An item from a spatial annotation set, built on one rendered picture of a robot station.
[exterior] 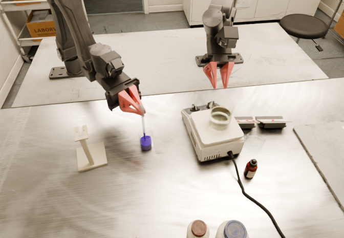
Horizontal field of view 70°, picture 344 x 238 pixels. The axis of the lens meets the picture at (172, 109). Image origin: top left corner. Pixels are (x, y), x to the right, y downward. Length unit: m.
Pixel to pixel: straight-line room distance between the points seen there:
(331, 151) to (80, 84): 0.88
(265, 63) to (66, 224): 0.93
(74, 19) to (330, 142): 0.82
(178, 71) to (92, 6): 2.80
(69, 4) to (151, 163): 0.48
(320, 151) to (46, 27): 2.58
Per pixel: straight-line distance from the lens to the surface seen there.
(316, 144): 0.86
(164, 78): 0.99
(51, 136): 0.86
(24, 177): 0.81
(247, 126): 0.82
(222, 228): 0.56
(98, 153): 0.76
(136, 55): 1.13
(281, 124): 0.85
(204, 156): 0.70
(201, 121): 0.70
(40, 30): 2.90
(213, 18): 0.74
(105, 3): 3.68
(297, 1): 3.64
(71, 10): 0.75
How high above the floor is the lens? 1.51
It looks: 45 degrees down
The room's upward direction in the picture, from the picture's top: straight up
